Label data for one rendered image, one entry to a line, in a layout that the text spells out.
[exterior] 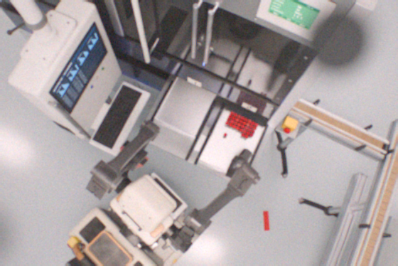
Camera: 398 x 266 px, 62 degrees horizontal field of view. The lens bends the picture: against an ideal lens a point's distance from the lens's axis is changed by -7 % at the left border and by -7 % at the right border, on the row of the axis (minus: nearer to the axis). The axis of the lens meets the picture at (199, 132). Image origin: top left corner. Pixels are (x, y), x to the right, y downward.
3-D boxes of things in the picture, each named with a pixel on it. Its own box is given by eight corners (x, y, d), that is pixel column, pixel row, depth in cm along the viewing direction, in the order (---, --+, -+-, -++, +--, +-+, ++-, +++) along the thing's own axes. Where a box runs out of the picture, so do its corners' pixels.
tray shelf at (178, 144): (173, 70, 221) (173, 69, 219) (276, 117, 215) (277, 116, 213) (136, 137, 208) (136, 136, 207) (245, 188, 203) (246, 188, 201)
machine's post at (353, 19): (246, 147, 298) (360, -14, 95) (252, 151, 297) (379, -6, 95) (243, 154, 296) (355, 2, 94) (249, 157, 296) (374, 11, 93)
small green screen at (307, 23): (256, 13, 119) (269, -26, 99) (313, 39, 118) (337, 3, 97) (255, 16, 119) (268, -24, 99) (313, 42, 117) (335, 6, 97)
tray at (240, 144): (224, 109, 213) (224, 107, 209) (263, 129, 211) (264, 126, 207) (199, 160, 204) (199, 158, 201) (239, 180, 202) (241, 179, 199)
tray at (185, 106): (180, 72, 218) (180, 69, 215) (219, 89, 216) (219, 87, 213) (154, 119, 210) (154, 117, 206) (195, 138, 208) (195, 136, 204)
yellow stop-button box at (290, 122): (285, 116, 205) (288, 112, 198) (296, 121, 204) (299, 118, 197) (280, 127, 203) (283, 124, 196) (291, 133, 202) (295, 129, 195)
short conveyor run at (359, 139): (278, 117, 217) (285, 109, 202) (287, 96, 221) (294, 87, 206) (375, 163, 211) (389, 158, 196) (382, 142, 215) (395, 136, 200)
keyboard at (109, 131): (123, 84, 223) (122, 83, 221) (142, 93, 222) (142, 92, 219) (92, 139, 213) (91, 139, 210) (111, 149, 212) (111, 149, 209)
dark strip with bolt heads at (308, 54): (263, 113, 200) (306, 45, 124) (270, 116, 200) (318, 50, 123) (262, 115, 200) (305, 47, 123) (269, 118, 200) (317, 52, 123)
